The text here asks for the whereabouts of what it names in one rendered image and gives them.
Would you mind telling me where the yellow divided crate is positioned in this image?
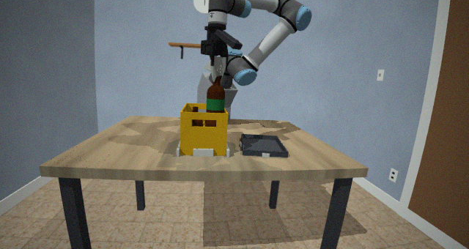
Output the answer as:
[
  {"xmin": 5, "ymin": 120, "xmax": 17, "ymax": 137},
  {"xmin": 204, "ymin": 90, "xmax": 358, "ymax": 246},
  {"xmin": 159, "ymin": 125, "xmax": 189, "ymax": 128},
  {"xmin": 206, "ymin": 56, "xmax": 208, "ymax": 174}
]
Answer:
[{"xmin": 180, "ymin": 103, "xmax": 228, "ymax": 156}]

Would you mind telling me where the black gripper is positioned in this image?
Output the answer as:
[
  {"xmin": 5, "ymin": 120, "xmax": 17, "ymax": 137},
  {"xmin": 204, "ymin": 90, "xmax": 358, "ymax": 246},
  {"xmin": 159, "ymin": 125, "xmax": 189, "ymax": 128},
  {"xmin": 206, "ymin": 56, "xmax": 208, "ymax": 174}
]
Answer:
[{"xmin": 201, "ymin": 23, "xmax": 229, "ymax": 82}]

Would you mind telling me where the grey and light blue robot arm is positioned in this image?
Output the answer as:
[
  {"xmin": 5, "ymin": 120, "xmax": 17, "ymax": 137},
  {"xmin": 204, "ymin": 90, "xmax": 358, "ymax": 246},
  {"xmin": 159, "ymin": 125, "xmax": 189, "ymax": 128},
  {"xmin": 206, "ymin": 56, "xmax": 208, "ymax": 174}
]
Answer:
[{"xmin": 208, "ymin": 0, "xmax": 311, "ymax": 89}]

